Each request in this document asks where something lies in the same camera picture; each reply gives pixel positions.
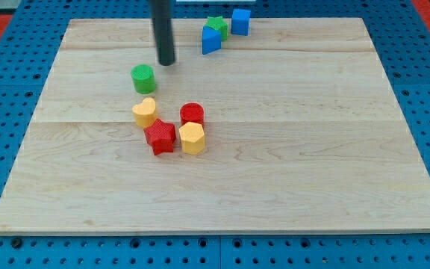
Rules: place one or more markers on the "red star block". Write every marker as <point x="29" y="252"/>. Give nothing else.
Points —
<point x="160" y="136"/>

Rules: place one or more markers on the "light wooden board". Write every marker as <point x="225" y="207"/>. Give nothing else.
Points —
<point x="303" y="136"/>

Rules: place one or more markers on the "red cylinder block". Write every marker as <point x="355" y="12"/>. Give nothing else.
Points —
<point x="192" y="112"/>

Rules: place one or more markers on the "blue cube block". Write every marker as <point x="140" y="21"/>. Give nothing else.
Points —
<point x="240" y="22"/>

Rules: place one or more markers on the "yellow heart block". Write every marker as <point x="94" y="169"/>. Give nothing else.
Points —
<point x="145" y="113"/>

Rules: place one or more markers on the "blue triangle block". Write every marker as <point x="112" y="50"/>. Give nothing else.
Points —
<point x="211" y="40"/>

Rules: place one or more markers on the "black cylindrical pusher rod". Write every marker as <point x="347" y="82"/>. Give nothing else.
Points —
<point x="161" y="16"/>

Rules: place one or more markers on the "green cylinder block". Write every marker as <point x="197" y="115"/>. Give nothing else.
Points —
<point x="143" y="78"/>

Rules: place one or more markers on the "green star block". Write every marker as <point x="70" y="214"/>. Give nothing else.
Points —
<point x="217" y="23"/>

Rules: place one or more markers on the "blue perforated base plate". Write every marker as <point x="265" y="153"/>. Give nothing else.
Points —
<point x="27" y="50"/>

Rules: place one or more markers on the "yellow hexagon block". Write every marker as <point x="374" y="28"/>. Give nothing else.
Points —
<point x="192" y="138"/>

